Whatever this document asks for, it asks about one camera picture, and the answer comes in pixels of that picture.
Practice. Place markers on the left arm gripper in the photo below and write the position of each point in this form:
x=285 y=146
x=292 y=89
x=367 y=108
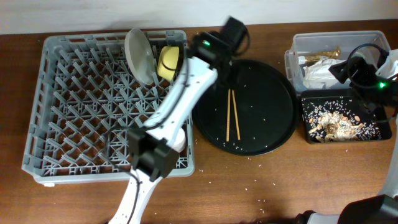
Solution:
x=227 y=73

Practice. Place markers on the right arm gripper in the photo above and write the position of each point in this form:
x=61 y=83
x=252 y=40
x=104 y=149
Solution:
x=367 y=71

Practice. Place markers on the wooden chopstick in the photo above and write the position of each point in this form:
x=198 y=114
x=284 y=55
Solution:
x=228 y=115
x=236 y=115

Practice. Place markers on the food scraps with rice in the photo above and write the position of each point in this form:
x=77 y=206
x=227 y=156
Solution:
x=337 y=120

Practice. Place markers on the yellow bowl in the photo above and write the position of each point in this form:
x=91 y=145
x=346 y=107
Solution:
x=168 y=61

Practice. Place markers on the white tissue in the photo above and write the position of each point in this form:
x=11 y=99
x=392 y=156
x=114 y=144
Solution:
x=316 y=75

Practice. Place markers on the gold foil wrapper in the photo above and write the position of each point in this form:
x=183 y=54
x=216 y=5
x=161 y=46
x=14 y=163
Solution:
x=334 y=54

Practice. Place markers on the grey plate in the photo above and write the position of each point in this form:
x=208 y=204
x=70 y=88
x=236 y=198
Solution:
x=139 y=56

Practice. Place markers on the pink plastic cup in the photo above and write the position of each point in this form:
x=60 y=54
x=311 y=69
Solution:
x=180 y=141

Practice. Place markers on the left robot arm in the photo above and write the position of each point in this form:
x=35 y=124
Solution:
x=154 y=148

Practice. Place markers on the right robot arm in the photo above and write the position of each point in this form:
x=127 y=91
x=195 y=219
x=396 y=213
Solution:
x=379 y=209

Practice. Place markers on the grey dishwasher rack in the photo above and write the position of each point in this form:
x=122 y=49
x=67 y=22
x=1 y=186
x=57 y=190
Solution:
x=85 y=97

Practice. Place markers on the black rectangular bin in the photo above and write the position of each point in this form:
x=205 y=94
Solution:
x=377 y=115

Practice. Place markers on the round black tray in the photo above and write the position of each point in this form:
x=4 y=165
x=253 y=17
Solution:
x=268 y=111

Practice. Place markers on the clear plastic bin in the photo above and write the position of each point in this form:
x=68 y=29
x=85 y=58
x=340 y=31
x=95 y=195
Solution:
x=314 y=43

